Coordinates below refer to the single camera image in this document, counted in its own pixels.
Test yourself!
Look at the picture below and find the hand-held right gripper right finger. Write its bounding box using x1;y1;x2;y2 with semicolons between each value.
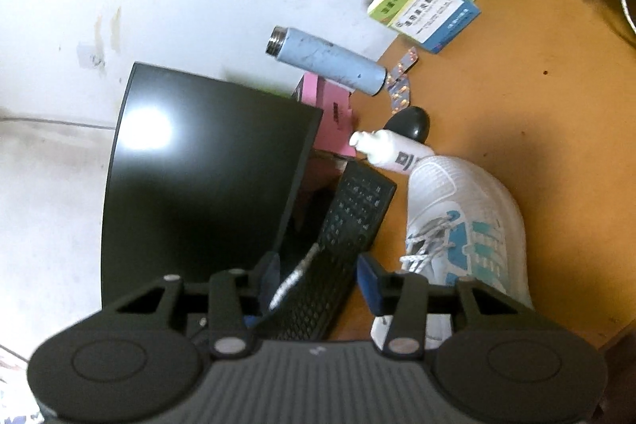
358;254;528;358

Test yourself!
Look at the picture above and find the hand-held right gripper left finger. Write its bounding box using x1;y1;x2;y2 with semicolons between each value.
107;252;282;356

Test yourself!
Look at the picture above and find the white and blue sneaker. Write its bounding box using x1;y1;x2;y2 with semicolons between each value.
370;156;535;353

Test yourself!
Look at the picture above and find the black keyboard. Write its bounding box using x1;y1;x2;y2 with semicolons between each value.
258;161;398;341

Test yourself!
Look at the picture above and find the black computer monitor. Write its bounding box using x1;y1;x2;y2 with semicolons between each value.
102;62;324;306

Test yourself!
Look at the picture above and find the white lotion bottle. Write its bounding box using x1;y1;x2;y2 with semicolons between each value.
349;129;438;177

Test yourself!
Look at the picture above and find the black computer mouse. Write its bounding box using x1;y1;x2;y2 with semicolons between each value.
385;106;431;145

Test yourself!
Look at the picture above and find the pink box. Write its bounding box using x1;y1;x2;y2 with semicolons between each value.
293;73;357;157

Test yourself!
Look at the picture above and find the silver pill blister pack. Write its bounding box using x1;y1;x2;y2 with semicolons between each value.
390;48;419;79
385;76;413;113

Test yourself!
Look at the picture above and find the light blue thermos bottle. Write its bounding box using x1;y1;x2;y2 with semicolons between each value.
267;25;387;97

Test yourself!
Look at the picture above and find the blue and white medicine box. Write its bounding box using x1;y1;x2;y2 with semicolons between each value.
388;0;482;55

